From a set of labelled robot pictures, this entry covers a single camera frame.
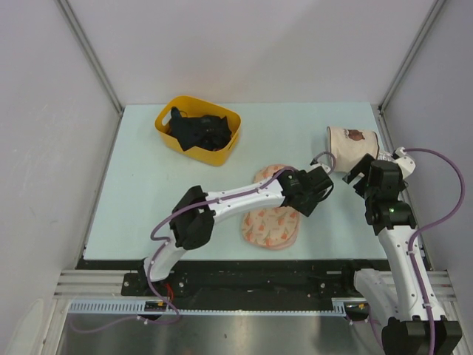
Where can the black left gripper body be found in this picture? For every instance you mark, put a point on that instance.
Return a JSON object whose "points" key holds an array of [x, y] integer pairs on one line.
{"points": [[307, 206]]}

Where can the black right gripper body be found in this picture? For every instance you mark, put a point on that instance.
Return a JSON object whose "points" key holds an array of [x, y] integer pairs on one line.
{"points": [[367, 195]]}

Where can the pink tulip mesh laundry bag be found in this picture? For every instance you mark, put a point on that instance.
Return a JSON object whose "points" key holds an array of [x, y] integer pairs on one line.
{"points": [[271, 228]]}

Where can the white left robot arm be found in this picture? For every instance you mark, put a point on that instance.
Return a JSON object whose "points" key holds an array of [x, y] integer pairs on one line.
{"points": [[192, 220]]}

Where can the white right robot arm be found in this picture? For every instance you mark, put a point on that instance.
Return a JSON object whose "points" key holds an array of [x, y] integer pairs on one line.
{"points": [[412, 319]]}

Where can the beige fabric storage bag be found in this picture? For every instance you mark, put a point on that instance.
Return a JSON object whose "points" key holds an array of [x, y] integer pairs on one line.
{"points": [[349, 146]]}

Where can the black clothes pile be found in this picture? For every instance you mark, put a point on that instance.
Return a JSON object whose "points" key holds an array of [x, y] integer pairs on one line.
{"points": [[208, 132]]}

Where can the yellow plastic basket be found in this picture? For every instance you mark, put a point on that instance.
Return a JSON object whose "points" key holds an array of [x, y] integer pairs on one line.
{"points": [[196, 107]]}

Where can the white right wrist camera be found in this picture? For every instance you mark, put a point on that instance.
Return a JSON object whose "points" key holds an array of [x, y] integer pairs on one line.
{"points": [[404, 161]]}

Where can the white slotted cable duct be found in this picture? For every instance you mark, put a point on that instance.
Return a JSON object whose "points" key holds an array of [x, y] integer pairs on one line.
{"points": [[335, 307]]}

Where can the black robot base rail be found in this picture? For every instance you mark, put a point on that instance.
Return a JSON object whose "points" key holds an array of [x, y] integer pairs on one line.
{"points": [[247, 282]]}

